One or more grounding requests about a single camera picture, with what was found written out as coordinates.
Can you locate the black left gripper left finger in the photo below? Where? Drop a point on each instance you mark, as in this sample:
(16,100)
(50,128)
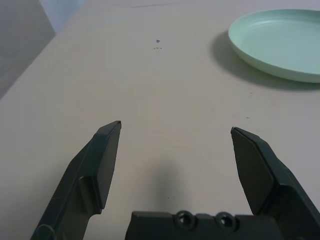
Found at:
(95,175)

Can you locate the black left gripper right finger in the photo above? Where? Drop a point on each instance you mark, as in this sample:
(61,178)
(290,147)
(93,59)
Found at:
(270,175)

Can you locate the pale green round plate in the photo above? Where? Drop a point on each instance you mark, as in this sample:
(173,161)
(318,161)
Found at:
(280,42)

